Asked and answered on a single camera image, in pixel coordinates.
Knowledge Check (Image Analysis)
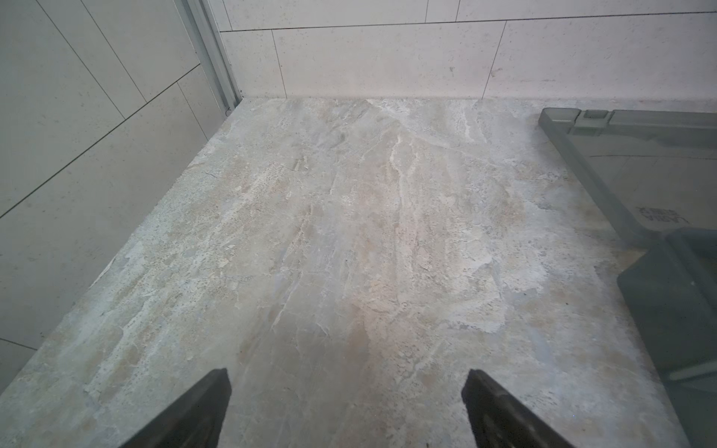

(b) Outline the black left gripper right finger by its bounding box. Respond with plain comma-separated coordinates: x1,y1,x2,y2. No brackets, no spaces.
461,370,573,447

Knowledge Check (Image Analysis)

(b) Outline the translucent grey organizer box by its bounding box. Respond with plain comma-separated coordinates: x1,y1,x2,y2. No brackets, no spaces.
539,108,716,447

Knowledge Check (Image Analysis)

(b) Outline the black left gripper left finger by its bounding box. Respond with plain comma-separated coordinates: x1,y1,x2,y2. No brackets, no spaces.
121,369,232,448

